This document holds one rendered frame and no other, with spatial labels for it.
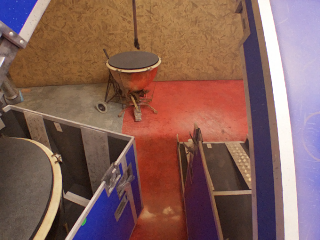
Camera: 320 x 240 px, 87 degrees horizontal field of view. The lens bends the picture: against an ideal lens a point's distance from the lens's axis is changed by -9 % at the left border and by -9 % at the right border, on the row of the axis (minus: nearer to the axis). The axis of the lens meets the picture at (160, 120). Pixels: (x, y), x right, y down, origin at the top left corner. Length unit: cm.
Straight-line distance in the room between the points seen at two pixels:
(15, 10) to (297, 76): 54
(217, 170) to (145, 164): 79
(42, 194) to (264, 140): 80
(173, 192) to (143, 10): 270
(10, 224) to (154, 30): 312
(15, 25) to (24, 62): 377
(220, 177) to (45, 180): 161
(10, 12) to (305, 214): 62
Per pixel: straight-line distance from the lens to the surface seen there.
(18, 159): 110
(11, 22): 44
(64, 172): 174
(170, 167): 208
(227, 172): 211
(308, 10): 53
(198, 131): 109
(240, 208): 175
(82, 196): 181
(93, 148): 122
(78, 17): 354
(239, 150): 235
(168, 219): 179
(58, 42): 377
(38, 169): 99
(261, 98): 42
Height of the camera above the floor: 164
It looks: 38 degrees down
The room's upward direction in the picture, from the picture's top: straight up
